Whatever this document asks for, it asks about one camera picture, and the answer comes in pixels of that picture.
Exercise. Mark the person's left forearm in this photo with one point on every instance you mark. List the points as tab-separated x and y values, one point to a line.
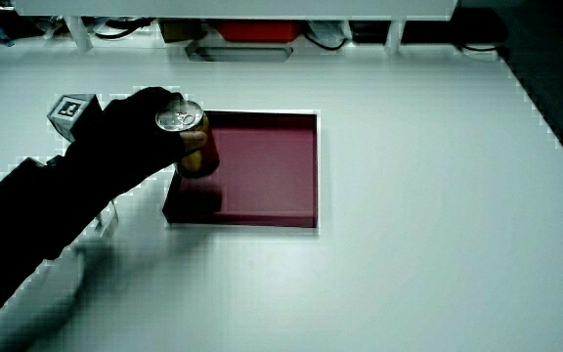
27	239

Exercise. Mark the clear plastic bag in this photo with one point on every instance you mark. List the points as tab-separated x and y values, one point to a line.
331	30

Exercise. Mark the person's left hand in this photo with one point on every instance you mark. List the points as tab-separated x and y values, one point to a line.
125	137

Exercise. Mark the golden red bull can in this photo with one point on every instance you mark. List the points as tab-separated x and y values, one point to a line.
202	161

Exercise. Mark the black box on forearm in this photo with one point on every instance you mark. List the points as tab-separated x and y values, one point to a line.
10	193

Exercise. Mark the dark red square plate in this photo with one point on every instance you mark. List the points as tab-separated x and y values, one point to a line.
272	171

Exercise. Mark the black case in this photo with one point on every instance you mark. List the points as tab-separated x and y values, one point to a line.
457	27

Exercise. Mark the red box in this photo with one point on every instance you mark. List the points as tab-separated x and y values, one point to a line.
259	30

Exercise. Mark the grey flat tray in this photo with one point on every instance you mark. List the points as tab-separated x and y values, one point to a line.
240	53

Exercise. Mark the brown cardboard box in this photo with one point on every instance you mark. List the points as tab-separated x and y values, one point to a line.
181	30

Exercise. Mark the clear plastic stand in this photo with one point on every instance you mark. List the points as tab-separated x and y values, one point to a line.
109	221

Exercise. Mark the white shelf frame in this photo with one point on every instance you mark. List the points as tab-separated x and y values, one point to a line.
237	7

